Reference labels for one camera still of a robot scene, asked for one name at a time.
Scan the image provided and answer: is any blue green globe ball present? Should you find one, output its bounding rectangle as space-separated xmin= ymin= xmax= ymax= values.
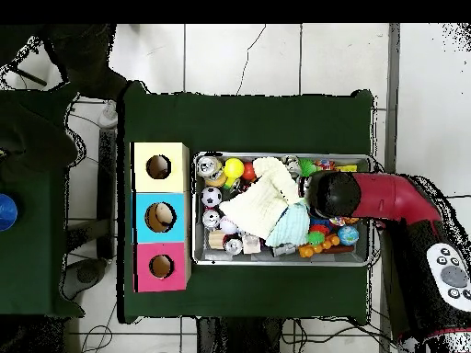
xmin=337 ymin=224 xmax=361 ymax=246

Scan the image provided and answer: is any printed drink can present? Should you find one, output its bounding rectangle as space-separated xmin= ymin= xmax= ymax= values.
xmin=196 ymin=155 xmax=227 ymax=188

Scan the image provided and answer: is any light blue knitted cloth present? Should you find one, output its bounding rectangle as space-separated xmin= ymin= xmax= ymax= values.
xmin=265 ymin=200 xmax=311 ymax=248

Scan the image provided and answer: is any cream knitted cloth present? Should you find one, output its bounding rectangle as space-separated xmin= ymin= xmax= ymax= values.
xmin=219 ymin=156 xmax=311 ymax=240

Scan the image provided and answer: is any silver drink can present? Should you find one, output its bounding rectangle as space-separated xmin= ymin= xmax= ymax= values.
xmin=201 ymin=209 xmax=223 ymax=232

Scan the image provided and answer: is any black upright panel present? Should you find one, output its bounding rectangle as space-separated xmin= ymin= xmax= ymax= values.
xmin=98 ymin=128 xmax=117 ymax=260

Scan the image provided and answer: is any blue plastic cup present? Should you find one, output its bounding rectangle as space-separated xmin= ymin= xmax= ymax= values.
xmin=0 ymin=193 xmax=19 ymax=233

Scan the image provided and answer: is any grey floor cable cover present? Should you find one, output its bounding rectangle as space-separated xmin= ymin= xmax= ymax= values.
xmin=378 ymin=23 xmax=402 ymax=353

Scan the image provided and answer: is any shallow mesh bin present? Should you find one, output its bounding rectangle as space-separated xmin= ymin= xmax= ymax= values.
xmin=190 ymin=151 xmax=373 ymax=268

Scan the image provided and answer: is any yellow tennis ball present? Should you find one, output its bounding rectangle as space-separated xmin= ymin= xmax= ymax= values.
xmin=224 ymin=157 xmax=246 ymax=179

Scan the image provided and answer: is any wooden box with three holes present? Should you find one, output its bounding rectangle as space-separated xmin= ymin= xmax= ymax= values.
xmin=131 ymin=142 xmax=192 ymax=293

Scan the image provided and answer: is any black and white soccer ball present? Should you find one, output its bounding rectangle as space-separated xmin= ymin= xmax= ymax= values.
xmin=201 ymin=186 xmax=223 ymax=208

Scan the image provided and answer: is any grey stand base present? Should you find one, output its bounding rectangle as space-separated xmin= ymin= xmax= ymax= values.
xmin=60 ymin=258 xmax=108 ymax=301

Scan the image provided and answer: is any person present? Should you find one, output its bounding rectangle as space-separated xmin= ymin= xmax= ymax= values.
xmin=0 ymin=23 xmax=129 ymax=177

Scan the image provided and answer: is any dark thin rod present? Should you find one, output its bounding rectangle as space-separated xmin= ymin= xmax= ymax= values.
xmin=10 ymin=66 xmax=49 ymax=88

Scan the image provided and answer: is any dark green tablecloth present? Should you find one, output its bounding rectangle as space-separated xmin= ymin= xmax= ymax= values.
xmin=0 ymin=83 xmax=86 ymax=319
xmin=116 ymin=80 xmax=375 ymax=325

